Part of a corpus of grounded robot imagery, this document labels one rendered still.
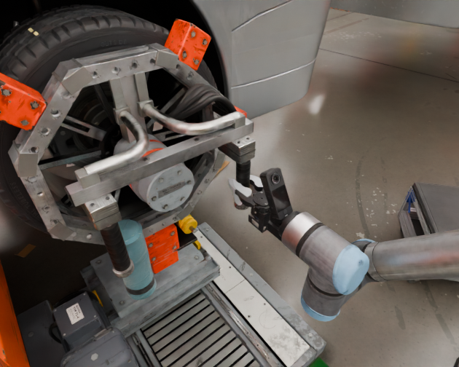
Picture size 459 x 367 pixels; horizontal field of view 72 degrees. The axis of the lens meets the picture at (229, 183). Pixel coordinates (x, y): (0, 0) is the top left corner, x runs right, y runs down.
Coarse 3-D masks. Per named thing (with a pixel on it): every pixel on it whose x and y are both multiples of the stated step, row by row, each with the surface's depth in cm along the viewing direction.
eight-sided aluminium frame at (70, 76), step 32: (64, 64) 64; (96, 64) 64; (128, 64) 68; (160, 64) 73; (64, 96) 64; (32, 160) 66; (224, 160) 104; (32, 192) 69; (192, 192) 103; (64, 224) 78; (160, 224) 100
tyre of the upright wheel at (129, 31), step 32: (32, 32) 70; (64, 32) 66; (96, 32) 69; (128, 32) 73; (160, 32) 78; (0, 64) 68; (32, 64) 64; (0, 128) 67; (0, 160) 70; (0, 192) 73; (32, 224) 82
